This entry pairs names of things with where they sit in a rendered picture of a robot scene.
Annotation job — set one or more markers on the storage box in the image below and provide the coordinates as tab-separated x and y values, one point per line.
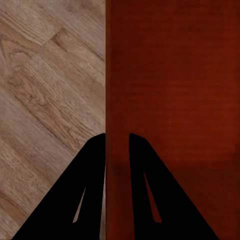
172	76

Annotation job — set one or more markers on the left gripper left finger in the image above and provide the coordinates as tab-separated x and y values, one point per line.
53	217

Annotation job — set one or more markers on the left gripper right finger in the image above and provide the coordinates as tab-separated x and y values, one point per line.
181	220

